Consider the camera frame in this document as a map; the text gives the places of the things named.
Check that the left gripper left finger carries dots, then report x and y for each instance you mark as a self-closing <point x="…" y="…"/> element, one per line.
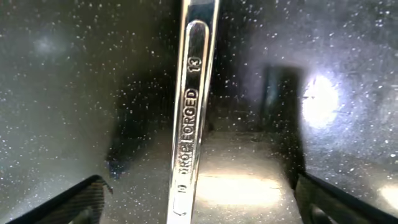
<point x="77" y="202"/>

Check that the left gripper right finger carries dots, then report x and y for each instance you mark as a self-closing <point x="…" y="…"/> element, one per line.
<point x="335" y="205"/>

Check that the wrench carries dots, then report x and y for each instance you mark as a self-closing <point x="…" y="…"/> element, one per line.
<point x="189" y="124"/>

